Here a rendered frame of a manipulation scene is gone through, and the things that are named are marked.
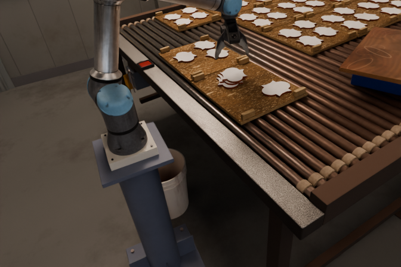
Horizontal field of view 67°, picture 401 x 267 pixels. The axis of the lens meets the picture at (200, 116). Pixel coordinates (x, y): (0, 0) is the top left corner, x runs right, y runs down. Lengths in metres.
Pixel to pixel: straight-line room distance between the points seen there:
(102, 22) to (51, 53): 3.10
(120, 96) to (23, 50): 3.17
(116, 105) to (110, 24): 0.27
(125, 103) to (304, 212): 0.65
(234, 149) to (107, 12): 0.63
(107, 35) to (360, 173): 0.91
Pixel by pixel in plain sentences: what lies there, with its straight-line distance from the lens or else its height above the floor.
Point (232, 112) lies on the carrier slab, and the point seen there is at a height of 0.94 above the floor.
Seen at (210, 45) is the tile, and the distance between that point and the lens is 1.82.
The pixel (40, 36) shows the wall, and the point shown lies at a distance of 4.11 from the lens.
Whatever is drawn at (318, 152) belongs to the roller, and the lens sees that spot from 1.10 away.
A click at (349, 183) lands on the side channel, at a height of 0.95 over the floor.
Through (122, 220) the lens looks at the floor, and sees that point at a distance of 2.15.
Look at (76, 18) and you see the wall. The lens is 4.05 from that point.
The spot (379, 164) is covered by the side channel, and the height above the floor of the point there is 0.95.
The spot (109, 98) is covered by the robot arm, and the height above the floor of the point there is 1.13.
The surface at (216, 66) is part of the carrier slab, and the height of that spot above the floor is 0.94.
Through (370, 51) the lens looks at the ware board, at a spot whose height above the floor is 1.04.
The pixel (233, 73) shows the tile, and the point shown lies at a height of 0.97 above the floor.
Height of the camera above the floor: 1.65
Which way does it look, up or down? 36 degrees down
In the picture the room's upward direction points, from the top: 7 degrees counter-clockwise
